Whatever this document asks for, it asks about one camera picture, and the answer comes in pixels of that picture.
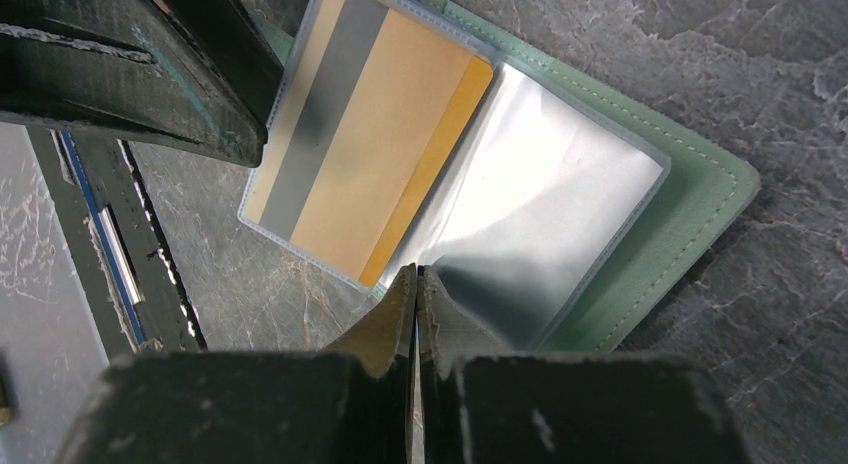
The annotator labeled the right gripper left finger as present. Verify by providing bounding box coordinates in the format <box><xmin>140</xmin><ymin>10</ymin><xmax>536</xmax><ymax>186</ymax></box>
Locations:
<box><xmin>57</xmin><ymin>265</ymin><xmax>417</xmax><ymax>463</ymax></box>

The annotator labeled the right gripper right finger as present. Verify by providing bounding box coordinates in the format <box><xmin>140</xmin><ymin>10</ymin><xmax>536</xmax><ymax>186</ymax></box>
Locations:
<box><xmin>416</xmin><ymin>266</ymin><xmax>750</xmax><ymax>463</ymax></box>

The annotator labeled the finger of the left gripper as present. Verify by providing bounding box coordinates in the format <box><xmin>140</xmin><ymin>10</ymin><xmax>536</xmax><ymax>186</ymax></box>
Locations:
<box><xmin>1</xmin><ymin>0</ymin><xmax>284</xmax><ymax>168</ymax></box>

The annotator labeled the orange card with stripe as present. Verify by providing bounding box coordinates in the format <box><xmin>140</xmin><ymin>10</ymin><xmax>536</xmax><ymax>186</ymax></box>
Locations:
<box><xmin>239</xmin><ymin>0</ymin><xmax>495</xmax><ymax>287</ymax></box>

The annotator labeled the green card holder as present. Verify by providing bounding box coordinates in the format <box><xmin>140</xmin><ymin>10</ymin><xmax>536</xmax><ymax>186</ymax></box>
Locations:
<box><xmin>237</xmin><ymin>0</ymin><xmax>762</xmax><ymax>356</ymax></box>

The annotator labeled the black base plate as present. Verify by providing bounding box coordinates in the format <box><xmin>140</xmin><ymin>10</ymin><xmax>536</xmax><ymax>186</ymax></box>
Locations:
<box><xmin>26</xmin><ymin>126</ymin><xmax>207</xmax><ymax>358</ymax></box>

